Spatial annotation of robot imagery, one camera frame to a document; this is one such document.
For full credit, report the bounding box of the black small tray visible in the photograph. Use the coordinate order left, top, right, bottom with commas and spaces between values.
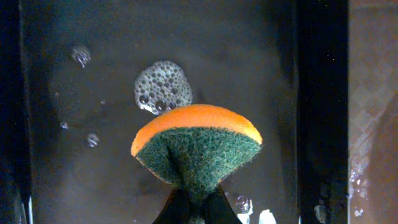
1, 1, 349, 223

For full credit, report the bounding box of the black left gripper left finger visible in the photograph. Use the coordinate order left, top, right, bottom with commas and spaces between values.
152, 189, 190, 224

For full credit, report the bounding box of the green and orange sponge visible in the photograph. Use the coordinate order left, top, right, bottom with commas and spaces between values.
131, 104, 262, 223

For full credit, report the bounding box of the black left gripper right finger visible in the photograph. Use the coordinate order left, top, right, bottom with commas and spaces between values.
204, 185, 241, 224

